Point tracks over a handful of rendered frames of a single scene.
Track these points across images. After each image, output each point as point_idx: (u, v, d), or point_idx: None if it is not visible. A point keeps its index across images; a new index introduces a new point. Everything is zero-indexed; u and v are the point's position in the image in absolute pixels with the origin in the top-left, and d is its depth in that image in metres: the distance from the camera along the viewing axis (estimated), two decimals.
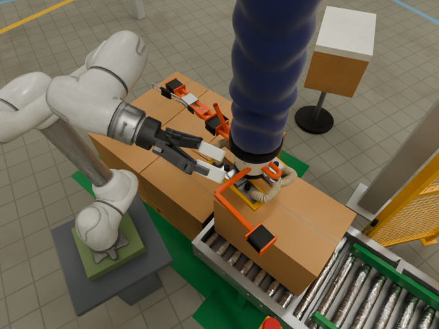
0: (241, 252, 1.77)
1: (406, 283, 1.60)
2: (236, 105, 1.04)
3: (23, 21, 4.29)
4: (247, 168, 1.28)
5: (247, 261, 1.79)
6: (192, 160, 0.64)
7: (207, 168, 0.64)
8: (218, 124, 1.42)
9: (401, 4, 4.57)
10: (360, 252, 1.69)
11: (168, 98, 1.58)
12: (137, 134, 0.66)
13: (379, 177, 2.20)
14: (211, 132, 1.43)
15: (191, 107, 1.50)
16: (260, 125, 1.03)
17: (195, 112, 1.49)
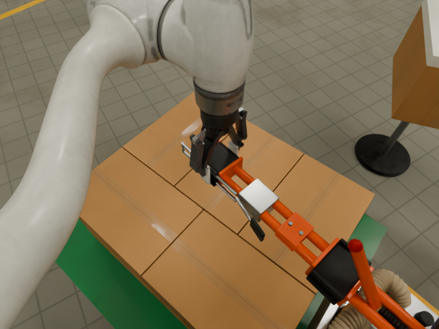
0: None
1: None
2: None
3: None
4: None
5: None
6: None
7: None
8: (347, 279, 0.55)
9: None
10: None
11: (211, 182, 0.72)
12: None
13: None
14: (326, 296, 0.56)
15: (265, 219, 0.63)
16: None
17: (278, 234, 0.62)
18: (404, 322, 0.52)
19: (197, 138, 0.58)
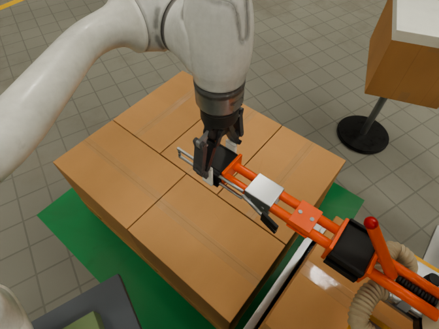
0: None
1: None
2: None
3: None
4: None
5: None
6: None
7: (230, 145, 0.73)
8: (363, 256, 0.58)
9: None
10: None
11: (213, 183, 0.72)
12: None
13: None
14: (346, 275, 0.59)
15: (275, 211, 0.65)
16: None
17: (290, 224, 0.63)
18: (421, 286, 0.56)
19: (201, 141, 0.57)
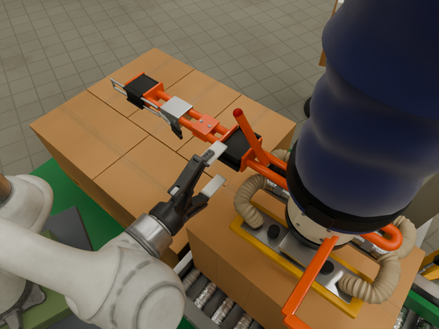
0: (233, 302, 1.17)
1: None
2: (344, 99, 0.36)
3: None
4: (332, 235, 0.60)
5: (242, 313, 1.19)
6: (206, 202, 0.75)
7: (214, 190, 0.77)
8: (243, 149, 0.73)
9: None
10: (417, 304, 1.09)
11: (138, 106, 0.87)
12: None
13: (424, 185, 1.60)
14: (231, 165, 0.74)
15: (182, 122, 0.80)
16: (415, 159, 0.35)
17: (193, 131, 0.78)
18: (285, 170, 0.71)
19: (170, 194, 0.61)
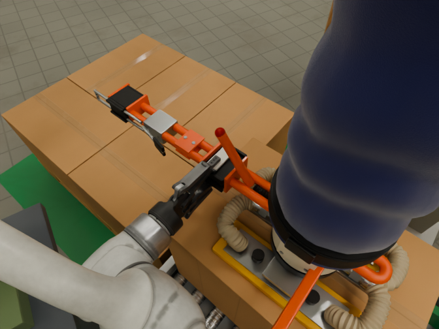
0: (222, 314, 1.01)
1: None
2: (319, 138, 0.32)
3: None
4: (317, 266, 0.57)
5: (232, 326, 1.04)
6: (211, 187, 0.72)
7: None
8: (228, 168, 0.69)
9: None
10: (436, 318, 0.93)
11: (122, 119, 0.83)
12: None
13: None
14: (215, 185, 0.70)
15: (166, 138, 0.76)
16: (399, 205, 0.32)
17: (176, 147, 0.75)
18: None
19: (174, 190, 0.61)
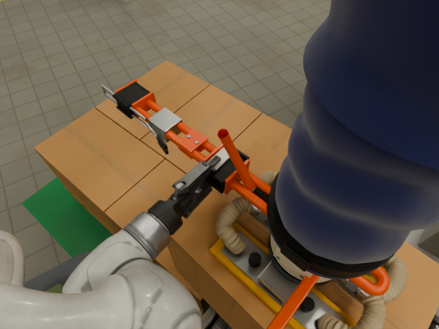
0: None
1: None
2: (322, 149, 0.32)
3: None
4: (313, 274, 0.56)
5: None
6: (211, 187, 0.72)
7: None
8: (229, 170, 0.69)
9: None
10: None
11: (128, 115, 0.84)
12: None
13: None
14: (215, 187, 0.70)
15: (169, 136, 0.76)
16: (402, 219, 0.31)
17: (179, 146, 0.75)
18: None
19: (174, 188, 0.61)
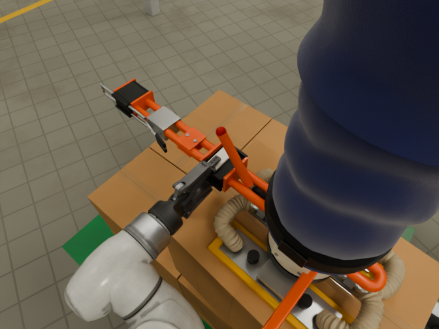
0: None
1: None
2: (317, 145, 0.32)
3: (6, 17, 3.38)
4: (310, 271, 0.56)
5: None
6: (211, 187, 0.72)
7: None
8: (227, 168, 0.69)
9: None
10: None
11: (127, 114, 0.84)
12: None
13: None
14: (213, 184, 0.70)
15: (168, 134, 0.77)
16: (396, 213, 0.31)
17: (178, 145, 0.75)
18: None
19: (175, 188, 0.61)
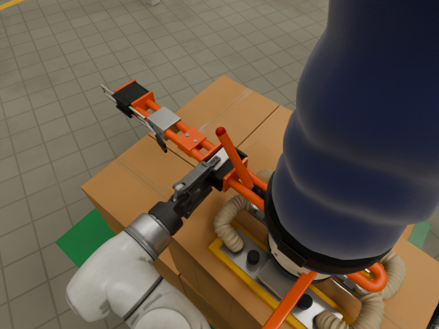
0: None
1: None
2: (315, 143, 0.32)
3: (0, 7, 3.27)
4: (310, 271, 0.56)
5: None
6: (211, 187, 0.72)
7: None
8: (227, 168, 0.69)
9: None
10: None
11: (127, 115, 0.84)
12: None
13: None
14: (213, 185, 0.70)
15: (168, 134, 0.77)
16: (394, 213, 0.31)
17: (178, 145, 0.75)
18: None
19: (174, 190, 0.61)
